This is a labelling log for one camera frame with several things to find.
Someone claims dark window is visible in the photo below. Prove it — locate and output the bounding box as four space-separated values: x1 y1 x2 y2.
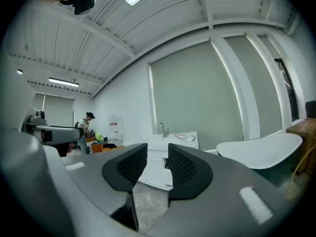
274 58 300 122

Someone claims black head camera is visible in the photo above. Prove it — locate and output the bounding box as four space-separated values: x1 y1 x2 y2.
59 0 96 16

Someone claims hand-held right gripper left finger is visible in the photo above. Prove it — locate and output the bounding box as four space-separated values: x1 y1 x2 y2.
101 143 148 193

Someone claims white water dispenser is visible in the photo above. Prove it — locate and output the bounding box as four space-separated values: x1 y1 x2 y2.
108 132 123 145

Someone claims white vanity cabinet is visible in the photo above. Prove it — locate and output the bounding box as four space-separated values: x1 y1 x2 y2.
138 149 175 191

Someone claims person's left hand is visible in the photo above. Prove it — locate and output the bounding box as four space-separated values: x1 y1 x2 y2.
58 141 75 158

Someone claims grey device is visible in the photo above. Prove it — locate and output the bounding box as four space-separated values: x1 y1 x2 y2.
27 109 47 125

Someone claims yellow rimmed wire basket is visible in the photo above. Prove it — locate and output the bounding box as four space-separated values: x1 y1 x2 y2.
285 149 315 198
101 138 124 151

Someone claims black bag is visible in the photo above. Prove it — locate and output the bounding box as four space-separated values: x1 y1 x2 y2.
305 100 316 120

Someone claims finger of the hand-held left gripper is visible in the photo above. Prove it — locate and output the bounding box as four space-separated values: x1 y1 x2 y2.
52 126 85 144

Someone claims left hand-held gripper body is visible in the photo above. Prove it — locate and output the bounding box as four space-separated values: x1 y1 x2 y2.
33 125 54 146

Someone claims brown wooden cabinet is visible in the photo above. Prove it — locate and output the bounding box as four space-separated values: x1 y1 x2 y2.
286 118 316 175

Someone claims water jug red label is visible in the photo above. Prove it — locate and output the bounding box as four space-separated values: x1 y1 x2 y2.
108 116 123 134

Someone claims white washbasin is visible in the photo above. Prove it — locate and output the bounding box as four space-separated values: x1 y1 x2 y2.
147 131 199 151

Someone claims grey roller blind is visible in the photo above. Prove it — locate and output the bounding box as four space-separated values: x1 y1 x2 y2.
224 35 284 139
31 92 75 128
149 40 244 151
258 35 282 59

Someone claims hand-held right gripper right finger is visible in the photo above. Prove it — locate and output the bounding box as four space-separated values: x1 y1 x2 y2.
167 143 213 200

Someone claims chrome faucet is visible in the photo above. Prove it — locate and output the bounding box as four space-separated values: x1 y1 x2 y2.
159 121 170 138

